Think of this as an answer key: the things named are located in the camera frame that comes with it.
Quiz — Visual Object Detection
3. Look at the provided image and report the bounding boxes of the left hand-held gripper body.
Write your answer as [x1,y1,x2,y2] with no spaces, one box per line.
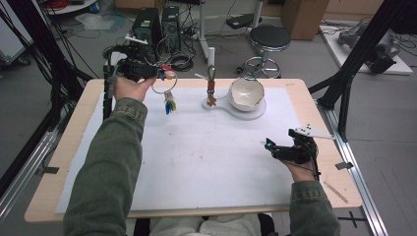
[117,33,159,83]

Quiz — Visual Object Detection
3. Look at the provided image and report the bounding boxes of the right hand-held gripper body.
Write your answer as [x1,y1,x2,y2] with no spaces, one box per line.
[270,124,336,165]

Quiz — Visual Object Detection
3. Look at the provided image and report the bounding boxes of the key ring with coloured tags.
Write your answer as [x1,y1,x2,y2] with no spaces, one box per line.
[150,63,179,116]

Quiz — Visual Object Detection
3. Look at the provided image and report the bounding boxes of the white key stand with post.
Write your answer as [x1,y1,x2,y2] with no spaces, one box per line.
[194,46,268,121]

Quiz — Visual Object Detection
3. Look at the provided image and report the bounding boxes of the green brown strap keychain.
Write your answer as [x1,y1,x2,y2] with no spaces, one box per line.
[206,64,218,108]

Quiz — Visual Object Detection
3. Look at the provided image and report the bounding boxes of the person's right hand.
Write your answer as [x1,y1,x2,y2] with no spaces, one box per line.
[283,159,318,183]

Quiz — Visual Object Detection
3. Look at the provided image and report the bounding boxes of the person's left hand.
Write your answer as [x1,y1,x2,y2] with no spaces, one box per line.
[112,75,157,103]

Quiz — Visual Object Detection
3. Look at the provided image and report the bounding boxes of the large black computer tower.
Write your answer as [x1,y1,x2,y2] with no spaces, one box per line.
[132,7,163,67]

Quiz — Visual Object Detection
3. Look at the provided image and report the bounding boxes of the small black computer tower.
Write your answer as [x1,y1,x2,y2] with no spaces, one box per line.
[161,5,182,53]

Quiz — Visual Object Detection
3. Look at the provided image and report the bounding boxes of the black tape piece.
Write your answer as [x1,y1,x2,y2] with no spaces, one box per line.
[334,160,355,171]

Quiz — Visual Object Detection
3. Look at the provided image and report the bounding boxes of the white ceramic bowl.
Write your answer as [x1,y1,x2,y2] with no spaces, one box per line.
[227,77,266,112]

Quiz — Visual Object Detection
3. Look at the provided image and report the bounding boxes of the thin wooden stick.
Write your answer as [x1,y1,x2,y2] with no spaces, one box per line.
[324,180,349,205]

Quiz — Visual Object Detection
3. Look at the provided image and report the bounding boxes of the clear plastic bag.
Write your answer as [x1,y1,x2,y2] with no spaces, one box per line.
[74,12,115,31]

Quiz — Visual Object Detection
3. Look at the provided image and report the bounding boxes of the white table leg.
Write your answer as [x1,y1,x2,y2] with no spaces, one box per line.
[197,0,211,61]

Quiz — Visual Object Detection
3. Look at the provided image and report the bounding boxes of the white foam mat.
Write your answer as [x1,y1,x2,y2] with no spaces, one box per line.
[54,86,329,216]

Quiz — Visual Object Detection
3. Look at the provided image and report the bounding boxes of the round white table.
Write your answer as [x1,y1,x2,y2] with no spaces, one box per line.
[41,0,100,16]

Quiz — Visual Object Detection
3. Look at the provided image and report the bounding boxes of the white platform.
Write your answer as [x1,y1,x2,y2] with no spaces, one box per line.
[319,24,414,76]

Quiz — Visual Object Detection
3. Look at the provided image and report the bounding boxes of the flat black device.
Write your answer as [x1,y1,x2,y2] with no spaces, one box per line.
[225,13,264,30]

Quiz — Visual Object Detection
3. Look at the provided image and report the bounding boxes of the black round stool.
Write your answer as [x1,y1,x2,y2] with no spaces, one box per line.
[235,25,292,80]

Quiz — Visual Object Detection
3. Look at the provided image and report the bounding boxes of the person's light trousers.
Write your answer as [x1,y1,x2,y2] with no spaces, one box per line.
[149,213,262,236]

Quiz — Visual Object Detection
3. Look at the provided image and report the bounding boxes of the brown cardboard box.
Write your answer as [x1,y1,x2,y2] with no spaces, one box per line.
[280,0,330,41]

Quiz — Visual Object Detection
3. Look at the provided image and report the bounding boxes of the grey robot part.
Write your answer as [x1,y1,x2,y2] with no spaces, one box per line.
[336,22,402,75]

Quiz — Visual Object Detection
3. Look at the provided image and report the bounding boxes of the coil of black cable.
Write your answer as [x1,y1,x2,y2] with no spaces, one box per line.
[169,51,195,73]

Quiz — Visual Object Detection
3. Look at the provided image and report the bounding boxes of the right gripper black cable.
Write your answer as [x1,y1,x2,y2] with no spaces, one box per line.
[311,153,322,183]

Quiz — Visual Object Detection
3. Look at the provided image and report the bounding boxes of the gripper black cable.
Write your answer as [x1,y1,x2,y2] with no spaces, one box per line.
[102,48,121,122]
[311,153,322,183]

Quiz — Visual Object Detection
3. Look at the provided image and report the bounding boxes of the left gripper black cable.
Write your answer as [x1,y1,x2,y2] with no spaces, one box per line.
[102,48,121,122]

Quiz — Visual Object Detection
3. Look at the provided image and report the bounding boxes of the aluminium rail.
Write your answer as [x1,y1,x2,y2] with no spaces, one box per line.
[315,97,389,236]
[0,130,64,224]

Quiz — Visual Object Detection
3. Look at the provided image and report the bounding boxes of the black frame with cables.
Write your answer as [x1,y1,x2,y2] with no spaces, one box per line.
[0,0,94,132]

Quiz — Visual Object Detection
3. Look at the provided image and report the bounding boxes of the black frame strut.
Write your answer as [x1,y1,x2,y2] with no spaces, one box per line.
[308,0,410,143]

